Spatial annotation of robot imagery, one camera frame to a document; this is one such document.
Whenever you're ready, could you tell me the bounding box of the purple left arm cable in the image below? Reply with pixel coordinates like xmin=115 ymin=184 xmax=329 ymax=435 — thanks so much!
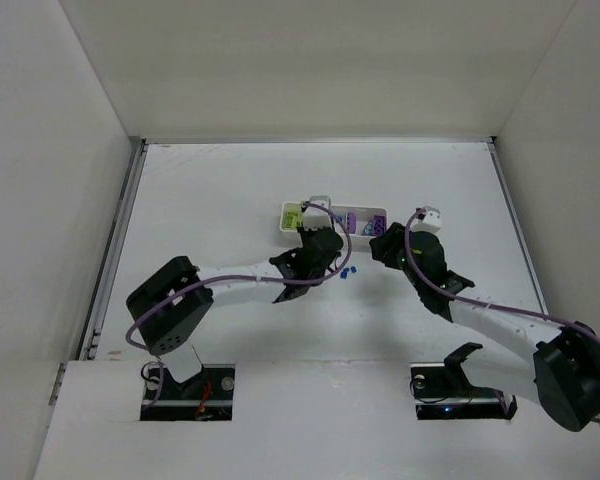
xmin=124 ymin=199 xmax=354 ymax=406

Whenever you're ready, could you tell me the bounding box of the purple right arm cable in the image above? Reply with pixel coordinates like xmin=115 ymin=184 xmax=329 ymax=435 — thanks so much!
xmin=403 ymin=209 xmax=600 ymax=426

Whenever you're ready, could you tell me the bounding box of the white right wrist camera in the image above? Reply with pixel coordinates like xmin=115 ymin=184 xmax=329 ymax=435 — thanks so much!
xmin=411 ymin=206 xmax=442 ymax=234

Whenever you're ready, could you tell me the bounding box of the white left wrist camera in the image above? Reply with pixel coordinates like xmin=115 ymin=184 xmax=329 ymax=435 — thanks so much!
xmin=304 ymin=195 xmax=331 ymax=221

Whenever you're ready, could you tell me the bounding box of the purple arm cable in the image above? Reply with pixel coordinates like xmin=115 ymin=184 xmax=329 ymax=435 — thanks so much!
xmin=124 ymin=199 xmax=354 ymax=406
xmin=403 ymin=209 xmax=600 ymax=426

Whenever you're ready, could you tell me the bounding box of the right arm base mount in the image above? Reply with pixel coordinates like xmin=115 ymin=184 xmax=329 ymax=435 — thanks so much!
xmin=409 ymin=342 xmax=518 ymax=421

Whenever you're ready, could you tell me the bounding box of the green curved lego brick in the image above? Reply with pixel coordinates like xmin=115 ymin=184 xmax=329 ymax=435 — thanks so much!
xmin=281 ymin=210 xmax=303 ymax=230

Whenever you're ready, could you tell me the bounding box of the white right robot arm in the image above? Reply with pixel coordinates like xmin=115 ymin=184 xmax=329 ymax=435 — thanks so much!
xmin=369 ymin=223 xmax=600 ymax=432

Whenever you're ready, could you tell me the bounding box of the purple lego piece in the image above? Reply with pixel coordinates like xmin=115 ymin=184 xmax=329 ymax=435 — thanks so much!
xmin=346 ymin=212 xmax=357 ymax=234

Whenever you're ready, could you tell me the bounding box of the purple printed lego brick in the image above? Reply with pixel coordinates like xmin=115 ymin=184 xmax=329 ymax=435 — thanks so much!
xmin=362 ymin=215 xmax=386 ymax=237

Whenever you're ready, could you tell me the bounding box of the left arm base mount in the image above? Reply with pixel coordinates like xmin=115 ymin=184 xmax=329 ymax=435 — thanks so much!
xmin=140 ymin=362 xmax=236 ymax=422

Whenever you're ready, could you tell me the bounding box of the white three-compartment tray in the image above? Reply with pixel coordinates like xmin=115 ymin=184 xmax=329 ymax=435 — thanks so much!
xmin=278 ymin=202 xmax=388 ymax=251

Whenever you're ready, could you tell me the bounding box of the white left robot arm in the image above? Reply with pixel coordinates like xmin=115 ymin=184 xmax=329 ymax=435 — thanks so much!
xmin=126 ymin=227 xmax=351 ymax=384

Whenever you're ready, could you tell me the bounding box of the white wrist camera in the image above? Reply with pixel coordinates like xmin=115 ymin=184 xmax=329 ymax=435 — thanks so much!
xmin=304 ymin=195 xmax=331 ymax=221
xmin=411 ymin=206 xmax=442 ymax=234

